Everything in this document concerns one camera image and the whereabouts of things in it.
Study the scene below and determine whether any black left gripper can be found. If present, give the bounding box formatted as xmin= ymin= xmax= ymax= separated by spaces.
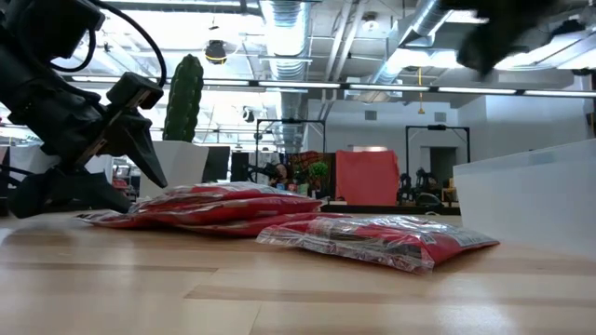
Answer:
xmin=0 ymin=44 xmax=169 ymax=220

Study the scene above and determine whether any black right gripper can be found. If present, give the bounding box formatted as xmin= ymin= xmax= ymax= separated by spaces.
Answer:
xmin=440 ymin=0 xmax=560 ymax=78

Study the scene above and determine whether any red popcorn bag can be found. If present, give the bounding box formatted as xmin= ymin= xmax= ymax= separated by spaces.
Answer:
xmin=76 ymin=197 xmax=323 ymax=228
xmin=132 ymin=181 xmax=322 ymax=213
xmin=176 ymin=211 xmax=353 ymax=238

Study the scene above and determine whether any red popcorn bag label side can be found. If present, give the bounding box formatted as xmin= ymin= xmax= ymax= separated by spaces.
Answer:
xmin=255 ymin=215 xmax=500 ymax=275

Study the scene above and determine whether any white pillar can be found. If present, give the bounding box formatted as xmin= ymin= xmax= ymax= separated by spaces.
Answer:
xmin=86 ymin=153 xmax=115 ymax=185

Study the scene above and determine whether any white hexagonal plant pot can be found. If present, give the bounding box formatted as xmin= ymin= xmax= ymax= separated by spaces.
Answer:
xmin=138 ymin=141 xmax=210 ymax=200

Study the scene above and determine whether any green cactus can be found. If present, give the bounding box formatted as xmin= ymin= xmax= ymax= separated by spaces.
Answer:
xmin=162 ymin=53 xmax=205 ymax=143

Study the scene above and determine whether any black monitor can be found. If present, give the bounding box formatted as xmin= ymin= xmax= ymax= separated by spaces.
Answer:
xmin=201 ymin=145 xmax=232 ymax=184

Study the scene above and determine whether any white round ceiling sensor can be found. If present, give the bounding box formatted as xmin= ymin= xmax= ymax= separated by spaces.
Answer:
xmin=360 ymin=11 xmax=381 ymax=34

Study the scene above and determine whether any black panel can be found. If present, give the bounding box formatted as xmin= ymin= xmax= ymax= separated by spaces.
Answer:
xmin=230 ymin=152 xmax=251 ymax=183

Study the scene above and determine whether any translucent plastic bin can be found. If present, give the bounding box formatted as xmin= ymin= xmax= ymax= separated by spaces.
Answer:
xmin=452 ymin=138 xmax=596 ymax=261

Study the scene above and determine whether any orange red cloth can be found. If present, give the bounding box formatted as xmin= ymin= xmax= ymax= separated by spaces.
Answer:
xmin=334 ymin=149 xmax=401 ymax=207

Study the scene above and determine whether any person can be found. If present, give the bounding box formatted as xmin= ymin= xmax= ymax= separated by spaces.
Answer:
xmin=272 ymin=162 xmax=292 ymax=188

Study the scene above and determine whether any long ceiling light strip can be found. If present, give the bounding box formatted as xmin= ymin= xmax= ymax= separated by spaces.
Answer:
xmin=69 ymin=74 xmax=596 ymax=99

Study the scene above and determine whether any small green bushy plant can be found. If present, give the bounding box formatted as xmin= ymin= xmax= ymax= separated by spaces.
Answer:
xmin=307 ymin=161 xmax=330 ymax=183

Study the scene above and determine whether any silver smooth ventilation duct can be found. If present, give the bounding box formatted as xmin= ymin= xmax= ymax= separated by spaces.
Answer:
xmin=370 ymin=0 xmax=467 ymax=101

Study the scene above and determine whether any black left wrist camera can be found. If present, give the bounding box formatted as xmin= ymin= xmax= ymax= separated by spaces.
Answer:
xmin=105 ymin=72 xmax=165 ymax=112

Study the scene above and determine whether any yellow hanging cord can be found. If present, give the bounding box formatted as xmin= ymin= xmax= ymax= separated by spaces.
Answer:
xmin=417 ymin=67 xmax=426 ymax=115

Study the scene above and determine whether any black frame stand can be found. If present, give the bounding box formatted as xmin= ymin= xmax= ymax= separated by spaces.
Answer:
xmin=254 ymin=118 xmax=327 ymax=202
xmin=404 ymin=124 xmax=471 ymax=206

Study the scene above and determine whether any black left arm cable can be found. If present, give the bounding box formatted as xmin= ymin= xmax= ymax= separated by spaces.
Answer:
xmin=88 ymin=0 xmax=168 ymax=88

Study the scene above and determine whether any black ceiling dome camera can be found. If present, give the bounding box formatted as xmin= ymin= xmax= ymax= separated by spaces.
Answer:
xmin=204 ymin=39 xmax=229 ymax=66

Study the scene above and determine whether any black aluminium table frame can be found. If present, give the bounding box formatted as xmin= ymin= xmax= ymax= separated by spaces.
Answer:
xmin=320 ymin=203 xmax=462 ymax=216

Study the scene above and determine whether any silver ribbed ventilation duct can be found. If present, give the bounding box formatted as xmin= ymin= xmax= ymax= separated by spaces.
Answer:
xmin=258 ymin=0 xmax=312 ymax=154

